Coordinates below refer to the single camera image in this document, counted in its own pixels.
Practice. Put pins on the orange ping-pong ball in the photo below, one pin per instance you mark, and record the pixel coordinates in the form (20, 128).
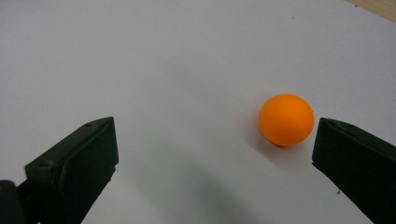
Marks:
(286, 119)

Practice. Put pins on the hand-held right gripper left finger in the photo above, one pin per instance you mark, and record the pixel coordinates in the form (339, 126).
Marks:
(77, 168)

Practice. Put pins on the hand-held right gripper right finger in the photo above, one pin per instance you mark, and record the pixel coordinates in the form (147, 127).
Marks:
(358, 161)

